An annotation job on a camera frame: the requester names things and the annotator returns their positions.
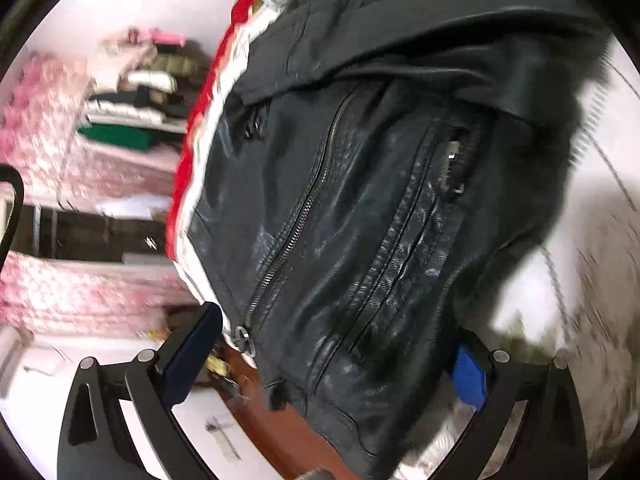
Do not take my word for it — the brown wooden door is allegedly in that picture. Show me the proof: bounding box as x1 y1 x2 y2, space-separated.
192 337 351 476

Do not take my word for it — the pile of folded clothes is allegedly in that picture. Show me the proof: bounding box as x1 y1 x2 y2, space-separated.
77 27 213 153

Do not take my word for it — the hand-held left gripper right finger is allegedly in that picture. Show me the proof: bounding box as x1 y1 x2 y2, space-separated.
434 331 587 480

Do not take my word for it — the pink patterned blanket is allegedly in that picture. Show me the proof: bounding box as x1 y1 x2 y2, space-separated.
0 52 201 336

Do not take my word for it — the black chair backrest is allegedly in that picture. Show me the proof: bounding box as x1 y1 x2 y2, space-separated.
0 164 26 256

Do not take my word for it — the red and white garment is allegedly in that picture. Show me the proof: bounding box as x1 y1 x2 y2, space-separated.
165 0 287 361

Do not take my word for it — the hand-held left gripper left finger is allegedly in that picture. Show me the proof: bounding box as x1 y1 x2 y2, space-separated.
57 302 224 480

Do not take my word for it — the black leather jacket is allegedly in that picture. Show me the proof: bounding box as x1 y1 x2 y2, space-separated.
189 0 612 480

